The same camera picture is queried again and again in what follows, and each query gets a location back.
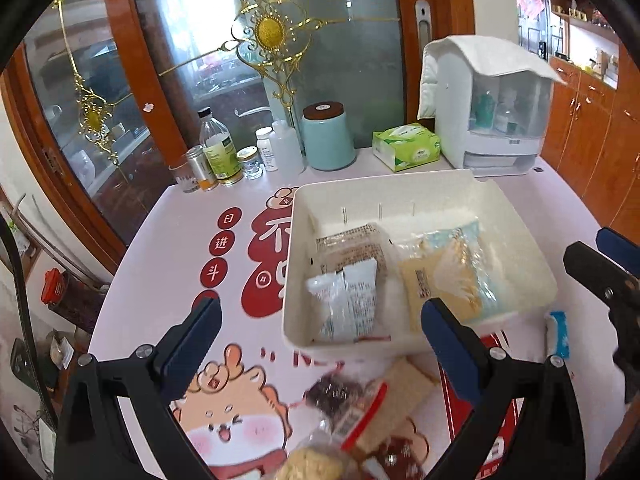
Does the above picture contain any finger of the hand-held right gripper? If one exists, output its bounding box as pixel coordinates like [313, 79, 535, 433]
[595, 227, 640, 278]
[562, 241, 640, 311]

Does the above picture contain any clear red-printed nut crisp packet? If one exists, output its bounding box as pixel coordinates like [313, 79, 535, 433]
[360, 417, 433, 480]

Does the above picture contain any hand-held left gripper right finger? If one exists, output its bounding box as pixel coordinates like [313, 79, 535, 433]
[420, 297, 601, 480]

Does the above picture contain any yellow snack packet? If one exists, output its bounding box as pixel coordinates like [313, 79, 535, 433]
[397, 250, 481, 333]

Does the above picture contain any small glass cup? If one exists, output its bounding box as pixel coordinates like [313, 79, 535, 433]
[168, 157, 201, 194]

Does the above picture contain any black strap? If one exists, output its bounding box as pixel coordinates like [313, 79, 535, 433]
[0, 220, 58, 461]

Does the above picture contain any clear light-blue snack packet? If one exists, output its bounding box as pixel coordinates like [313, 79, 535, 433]
[420, 220, 503, 311]

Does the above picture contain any brown snack packet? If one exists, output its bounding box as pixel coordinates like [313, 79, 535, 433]
[314, 222, 401, 286]

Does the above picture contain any white plastic bin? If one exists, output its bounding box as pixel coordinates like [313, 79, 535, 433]
[281, 169, 558, 362]

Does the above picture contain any large gold door ornament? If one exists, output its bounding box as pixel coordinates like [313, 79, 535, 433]
[159, 0, 401, 111]

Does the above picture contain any small glass jar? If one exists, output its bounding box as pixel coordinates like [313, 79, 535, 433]
[236, 146, 264, 180]

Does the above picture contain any green tissue pack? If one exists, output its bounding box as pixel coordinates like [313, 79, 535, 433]
[371, 122, 442, 173]

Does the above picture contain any small blue snack packet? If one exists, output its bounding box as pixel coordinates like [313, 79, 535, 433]
[544, 310, 571, 359]

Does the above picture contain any beige cracker packet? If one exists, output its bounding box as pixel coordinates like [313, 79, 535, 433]
[357, 357, 441, 453]

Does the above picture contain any small white pill bottle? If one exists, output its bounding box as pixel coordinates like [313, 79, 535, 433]
[255, 127, 278, 172]

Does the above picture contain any white quilted cloth cover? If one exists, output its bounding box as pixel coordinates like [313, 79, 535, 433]
[419, 36, 568, 120]

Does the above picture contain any small gold door ornament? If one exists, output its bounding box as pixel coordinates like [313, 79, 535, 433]
[50, 0, 133, 166]

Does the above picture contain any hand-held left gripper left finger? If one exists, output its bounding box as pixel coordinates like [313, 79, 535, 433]
[52, 296, 223, 480]

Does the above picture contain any white plastic bottle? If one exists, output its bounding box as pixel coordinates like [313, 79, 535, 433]
[270, 120, 305, 177]

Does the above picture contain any white countertop sterilizer cabinet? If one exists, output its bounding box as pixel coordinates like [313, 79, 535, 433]
[432, 35, 556, 177]

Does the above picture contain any translucent bottle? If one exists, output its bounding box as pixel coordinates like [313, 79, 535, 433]
[472, 87, 497, 128]

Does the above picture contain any wooden sideboard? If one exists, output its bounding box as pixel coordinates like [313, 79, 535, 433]
[540, 55, 640, 231]

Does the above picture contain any metal tin can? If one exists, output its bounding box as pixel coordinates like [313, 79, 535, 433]
[186, 145, 220, 192]

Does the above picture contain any wooden cabinet with glass doors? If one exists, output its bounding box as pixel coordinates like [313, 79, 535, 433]
[0, 0, 476, 261]

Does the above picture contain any clear dark snack packet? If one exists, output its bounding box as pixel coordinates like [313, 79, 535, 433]
[302, 370, 388, 448]

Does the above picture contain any red plastic object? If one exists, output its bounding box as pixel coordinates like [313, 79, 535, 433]
[41, 268, 68, 306]

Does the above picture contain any teal canister with brown lid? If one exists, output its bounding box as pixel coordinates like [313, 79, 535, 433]
[301, 101, 357, 171]

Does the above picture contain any glass bottle with green label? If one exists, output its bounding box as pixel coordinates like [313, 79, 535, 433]
[199, 107, 244, 187]

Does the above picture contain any white and blue snack packet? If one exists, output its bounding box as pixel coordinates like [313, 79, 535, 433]
[305, 258, 393, 341]

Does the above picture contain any round puffed rice snack packet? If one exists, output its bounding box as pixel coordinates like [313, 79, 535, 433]
[272, 435, 358, 480]

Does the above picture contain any red wall decoration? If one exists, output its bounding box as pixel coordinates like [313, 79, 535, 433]
[517, 0, 548, 21]

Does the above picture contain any silver door handle plate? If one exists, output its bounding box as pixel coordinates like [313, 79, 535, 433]
[415, 0, 432, 46]

